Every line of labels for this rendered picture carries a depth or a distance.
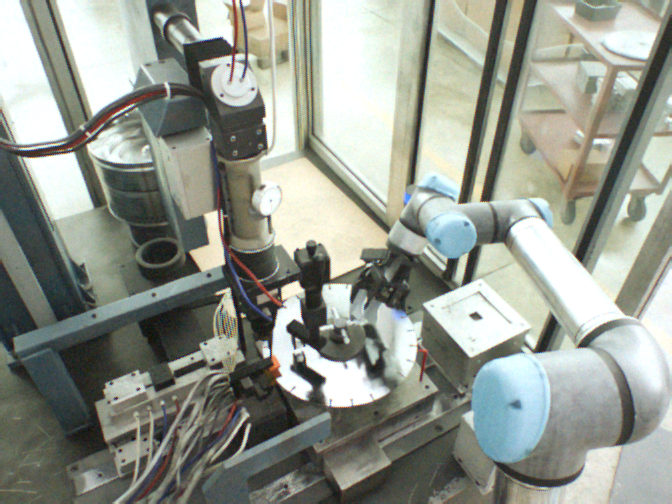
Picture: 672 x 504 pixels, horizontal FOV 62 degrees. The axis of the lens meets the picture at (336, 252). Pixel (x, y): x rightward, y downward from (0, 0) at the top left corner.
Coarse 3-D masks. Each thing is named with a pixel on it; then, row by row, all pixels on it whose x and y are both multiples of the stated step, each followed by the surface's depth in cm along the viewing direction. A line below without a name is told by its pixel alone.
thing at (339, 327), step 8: (336, 312) 119; (336, 320) 117; (344, 320) 117; (352, 320) 117; (360, 320) 117; (320, 328) 115; (328, 328) 116; (336, 328) 115; (344, 328) 116; (344, 336) 114
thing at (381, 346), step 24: (336, 288) 131; (288, 312) 125; (384, 312) 125; (288, 336) 120; (384, 336) 120; (408, 336) 120; (288, 360) 116; (312, 360) 116; (336, 360) 116; (360, 360) 116; (384, 360) 116; (288, 384) 111; (312, 384) 111; (336, 384) 111; (360, 384) 111; (384, 384) 111
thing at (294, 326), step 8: (296, 320) 113; (288, 328) 112; (296, 328) 112; (304, 328) 112; (312, 328) 107; (296, 336) 112; (304, 336) 110; (312, 336) 109; (320, 336) 110; (304, 344) 115; (312, 344) 110; (320, 344) 109
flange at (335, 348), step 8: (328, 320) 122; (352, 328) 120; (360, 328) 121; (328, 336) 119; (336, 336) 117; (352, 336) 119; (360, 336) 119; (328, 344) 117; (336, 344) 117; (344, 344) 117; (352, 344) 117; (360, 344) 117; (320, 352) 117; (328, 352) 116; (336, 352) 116; (344, 352) 116; (352, 352) 116
